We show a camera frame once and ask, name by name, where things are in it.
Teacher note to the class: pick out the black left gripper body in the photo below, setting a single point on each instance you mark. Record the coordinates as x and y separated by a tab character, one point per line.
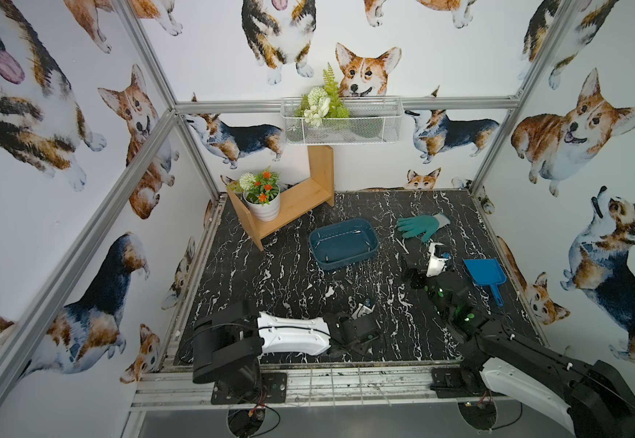
366	323

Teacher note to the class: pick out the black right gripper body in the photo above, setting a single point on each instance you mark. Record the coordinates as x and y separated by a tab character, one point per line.
420	268

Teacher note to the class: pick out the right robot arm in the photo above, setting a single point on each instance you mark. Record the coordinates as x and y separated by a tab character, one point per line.
589	400

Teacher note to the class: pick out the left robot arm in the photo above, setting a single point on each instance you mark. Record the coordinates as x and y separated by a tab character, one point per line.
227	347

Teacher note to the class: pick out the teal plastic storage box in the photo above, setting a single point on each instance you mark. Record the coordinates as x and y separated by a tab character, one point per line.
343	244

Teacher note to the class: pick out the green work glove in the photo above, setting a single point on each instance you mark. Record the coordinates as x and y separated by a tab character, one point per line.
424	227

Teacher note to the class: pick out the blue plastic dustpan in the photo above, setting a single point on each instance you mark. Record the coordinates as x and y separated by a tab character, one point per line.
487	273

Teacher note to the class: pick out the wooden shelf stand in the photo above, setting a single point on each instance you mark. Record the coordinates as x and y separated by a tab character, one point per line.
296	201

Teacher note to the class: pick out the white pot orange flowers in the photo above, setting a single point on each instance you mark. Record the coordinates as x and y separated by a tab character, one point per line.
261	192

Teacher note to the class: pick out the artificial fern white flowers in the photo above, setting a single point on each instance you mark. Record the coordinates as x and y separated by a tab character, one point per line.
323	103

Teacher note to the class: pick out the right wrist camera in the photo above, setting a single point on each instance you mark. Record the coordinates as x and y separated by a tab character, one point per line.
439	258

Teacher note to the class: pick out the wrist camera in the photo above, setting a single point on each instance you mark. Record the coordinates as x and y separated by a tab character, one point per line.
439	258
363	309

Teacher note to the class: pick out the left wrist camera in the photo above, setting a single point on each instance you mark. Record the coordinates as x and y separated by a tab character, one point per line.
363	309

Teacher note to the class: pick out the white wire basket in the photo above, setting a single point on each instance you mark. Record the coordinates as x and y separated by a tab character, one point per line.
370	120

